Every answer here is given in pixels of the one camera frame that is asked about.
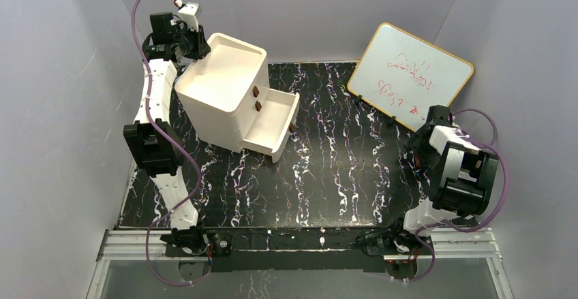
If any yellow framed whiteboard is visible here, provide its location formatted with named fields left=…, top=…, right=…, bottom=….
left=347, top=22, right=474, bottom=131

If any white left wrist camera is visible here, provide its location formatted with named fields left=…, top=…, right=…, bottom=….
left=177, top=2, right=201, bottom=32

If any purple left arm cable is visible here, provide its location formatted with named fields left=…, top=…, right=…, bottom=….
left=131, top=0, right=213, bottom=288

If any white drawer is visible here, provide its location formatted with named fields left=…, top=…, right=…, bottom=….
left=241, top=89, right=300, bottom=163

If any aluminium front mounting rail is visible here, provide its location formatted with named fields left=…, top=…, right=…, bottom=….
left=97, top=227, right=502, bottom=262

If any aluminium right side rail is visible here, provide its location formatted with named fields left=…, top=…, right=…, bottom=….
left=429, top=126, right=480, bottom=217

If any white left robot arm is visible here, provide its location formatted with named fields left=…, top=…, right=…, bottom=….
left=123, top=12, right=209, bottom=255

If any white drawer organizer box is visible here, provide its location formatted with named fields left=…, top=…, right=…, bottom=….
left=174, top=33, right=269, bottom=152

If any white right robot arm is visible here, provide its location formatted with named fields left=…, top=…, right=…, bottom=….
left=391, top=105, right=499, bottom=253

